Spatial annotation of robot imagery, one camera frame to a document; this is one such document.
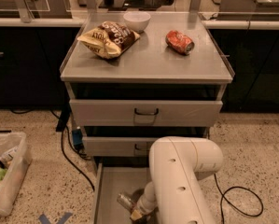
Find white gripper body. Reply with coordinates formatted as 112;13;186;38
135;195;157;216

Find clear plastic water bottle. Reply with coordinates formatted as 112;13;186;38
117;192;135;213

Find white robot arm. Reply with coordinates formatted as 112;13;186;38
131;136;223;224

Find grey bottom drawer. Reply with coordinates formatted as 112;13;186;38
91;161;202;224

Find grey drawer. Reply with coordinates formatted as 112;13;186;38
70;99;222;127
91;161;202;224
82;135;209;158

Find grey middle drawer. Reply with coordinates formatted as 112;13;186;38
82;135;209;158

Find grey top drawer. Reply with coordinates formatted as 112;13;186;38
70;99;222;127

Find grey metal drawer cabinet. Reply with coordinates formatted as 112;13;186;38
59;10;235;224

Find blue tape cross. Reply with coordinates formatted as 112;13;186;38
37;211;74;224

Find blue power box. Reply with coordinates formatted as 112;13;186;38
71;128;83;150

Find clear plastic trash bin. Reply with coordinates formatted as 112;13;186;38
0;133;32;217

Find crushed red soda can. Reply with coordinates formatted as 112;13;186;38
165;30;195;55

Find yellow brown chip bag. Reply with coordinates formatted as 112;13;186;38
77;21;140;60

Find white bowl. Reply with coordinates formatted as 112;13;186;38
123;11;151;33

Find black cable left floor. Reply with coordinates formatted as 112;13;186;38
8;108;96;192

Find black cable floor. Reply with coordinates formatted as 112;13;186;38
8;108;96;192
213;173;265;224

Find black cable right floor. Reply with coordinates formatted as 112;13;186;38
213;173;265;224

